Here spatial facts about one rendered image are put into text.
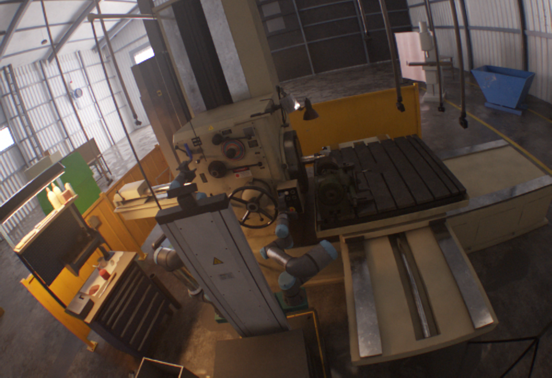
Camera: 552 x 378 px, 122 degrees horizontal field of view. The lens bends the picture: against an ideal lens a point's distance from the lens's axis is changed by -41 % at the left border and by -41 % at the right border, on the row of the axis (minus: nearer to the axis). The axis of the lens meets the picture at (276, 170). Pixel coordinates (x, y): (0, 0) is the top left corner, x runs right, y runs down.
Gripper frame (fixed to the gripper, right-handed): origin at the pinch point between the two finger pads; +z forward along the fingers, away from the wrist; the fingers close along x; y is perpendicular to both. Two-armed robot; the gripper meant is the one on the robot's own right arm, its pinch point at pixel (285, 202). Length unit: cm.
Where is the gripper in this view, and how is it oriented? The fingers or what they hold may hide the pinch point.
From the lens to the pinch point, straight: 177.6
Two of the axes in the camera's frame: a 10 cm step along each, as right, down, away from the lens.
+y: -9.6, 1.9, 2.2
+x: 2.7, 8.6, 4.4
